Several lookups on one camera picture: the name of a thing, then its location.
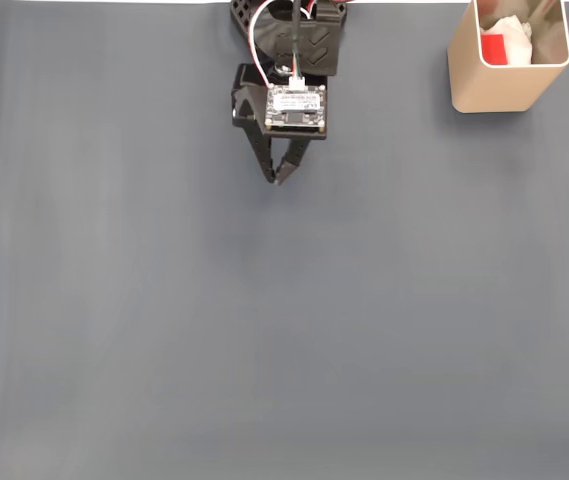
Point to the red cube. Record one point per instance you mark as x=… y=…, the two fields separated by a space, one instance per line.
x=494 y=50

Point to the beige rectangular box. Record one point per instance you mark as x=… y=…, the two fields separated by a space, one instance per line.
x=489 y=90

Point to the grey blue table mat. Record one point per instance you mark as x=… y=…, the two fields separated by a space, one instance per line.
x=284 y=300

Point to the white crumpled paper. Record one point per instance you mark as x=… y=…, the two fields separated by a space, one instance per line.
x=519 y=42

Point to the white camera circuit board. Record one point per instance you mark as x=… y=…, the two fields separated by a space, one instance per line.
x=294 y=107

